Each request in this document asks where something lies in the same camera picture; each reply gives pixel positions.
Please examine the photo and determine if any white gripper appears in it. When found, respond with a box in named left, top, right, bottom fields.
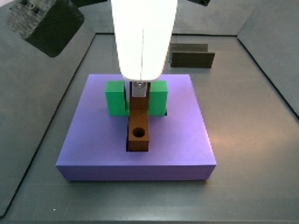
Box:
left=110, top=0, right=177, bottom=98

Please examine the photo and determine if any brown T-shaped block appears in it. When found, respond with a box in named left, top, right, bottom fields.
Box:
left=125, top=95, right=150, bottom=153

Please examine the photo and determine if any purple base board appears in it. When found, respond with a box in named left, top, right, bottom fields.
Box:
left=55, top=74, right=216, bottom=181

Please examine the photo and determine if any green U-shaped block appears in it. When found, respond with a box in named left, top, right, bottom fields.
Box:
left=105, top=80, right=168, bottom=116

